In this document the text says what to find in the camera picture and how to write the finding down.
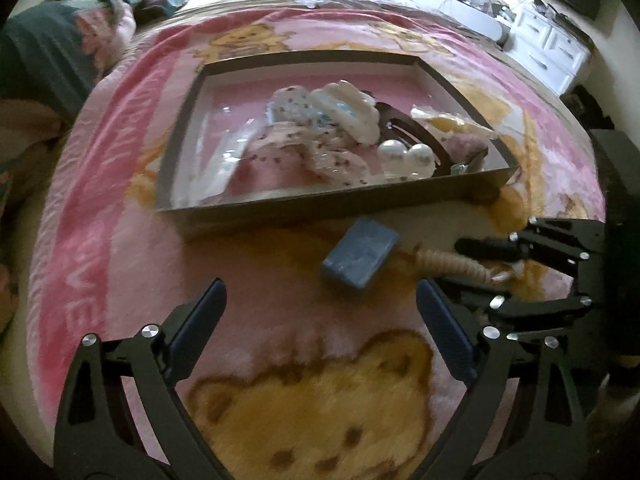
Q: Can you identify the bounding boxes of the white pearl hair accessory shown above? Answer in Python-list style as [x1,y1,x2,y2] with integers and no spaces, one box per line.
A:
[377,140,436,182]

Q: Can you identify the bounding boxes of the white drawer cabinet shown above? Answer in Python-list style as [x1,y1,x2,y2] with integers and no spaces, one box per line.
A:
[502,2,594,95]

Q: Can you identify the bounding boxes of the white curved panel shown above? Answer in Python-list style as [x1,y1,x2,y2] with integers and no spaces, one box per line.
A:
[400,0,512,45]

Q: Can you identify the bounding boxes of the small blue box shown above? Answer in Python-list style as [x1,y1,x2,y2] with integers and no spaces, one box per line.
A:
[320,217,401,291]

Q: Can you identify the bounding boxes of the silver earring card packet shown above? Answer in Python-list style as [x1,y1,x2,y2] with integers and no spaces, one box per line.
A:
[449,152,495,177]

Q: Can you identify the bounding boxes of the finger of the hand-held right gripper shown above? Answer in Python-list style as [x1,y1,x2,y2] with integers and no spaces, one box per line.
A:
[454,217,608,286]
[440,279,598,348]

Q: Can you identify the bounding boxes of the dark floral quilt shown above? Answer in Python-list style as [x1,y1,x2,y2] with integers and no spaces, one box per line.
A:
[0,0,137,128]

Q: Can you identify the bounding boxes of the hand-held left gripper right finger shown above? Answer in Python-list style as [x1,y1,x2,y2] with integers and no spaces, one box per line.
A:
[416,279,588,480]

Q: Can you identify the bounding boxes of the yellow hair clips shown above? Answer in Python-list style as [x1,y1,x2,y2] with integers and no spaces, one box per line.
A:
[410,104,497,140]

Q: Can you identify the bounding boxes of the white hair claw clip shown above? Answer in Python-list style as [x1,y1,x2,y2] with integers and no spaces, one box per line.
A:
[307,80,383,146]

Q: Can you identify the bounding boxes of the brown hair clip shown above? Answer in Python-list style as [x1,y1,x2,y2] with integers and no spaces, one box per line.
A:
[372,102,453,178]

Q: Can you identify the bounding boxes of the pink fluffy pom-pom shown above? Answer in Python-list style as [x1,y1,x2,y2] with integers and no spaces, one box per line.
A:
[442,132,489,167]

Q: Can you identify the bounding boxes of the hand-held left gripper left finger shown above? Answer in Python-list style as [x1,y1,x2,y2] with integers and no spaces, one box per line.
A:
[52,278,228,480]

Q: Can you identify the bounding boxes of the beige braided hair accessory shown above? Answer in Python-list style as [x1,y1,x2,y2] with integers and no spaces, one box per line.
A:
[412,247,516,287]

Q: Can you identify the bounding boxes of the purple and blue pillow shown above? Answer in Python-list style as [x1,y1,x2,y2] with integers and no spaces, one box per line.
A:
[135,0,193,23]

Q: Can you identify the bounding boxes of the pink dotted hair bow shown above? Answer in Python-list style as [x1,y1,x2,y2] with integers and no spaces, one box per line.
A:
[245,120,375,190]

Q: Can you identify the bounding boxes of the shallow brown cardboard box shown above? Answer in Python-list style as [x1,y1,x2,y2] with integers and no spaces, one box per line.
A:
[155,50,521,235]

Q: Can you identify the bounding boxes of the clear plastic bag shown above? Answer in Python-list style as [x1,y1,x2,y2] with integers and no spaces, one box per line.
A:
[207,102,273,176]

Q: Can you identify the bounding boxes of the pink bear print blanket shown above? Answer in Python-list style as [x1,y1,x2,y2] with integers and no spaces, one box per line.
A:
[27,0,608,480]

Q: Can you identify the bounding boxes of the white blue dotted hair bow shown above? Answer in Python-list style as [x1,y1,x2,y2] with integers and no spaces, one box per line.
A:
[267,86,326,127]

